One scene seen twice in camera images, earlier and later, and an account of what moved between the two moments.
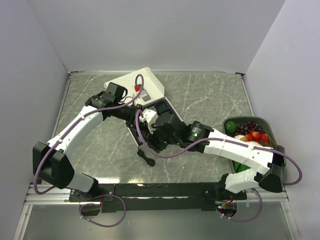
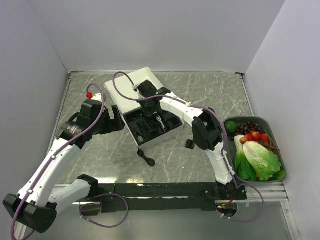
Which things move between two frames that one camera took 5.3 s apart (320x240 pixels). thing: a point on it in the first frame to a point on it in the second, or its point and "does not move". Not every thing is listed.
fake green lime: x=230 y=126 does not move
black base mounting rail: x=159 y=197 does not move
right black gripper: x=151 y=140 to x=148 y=112
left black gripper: x=131 y=120 to x=113 y=125
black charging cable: x=150 y=162 does not move
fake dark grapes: x=246 y=128 does not move
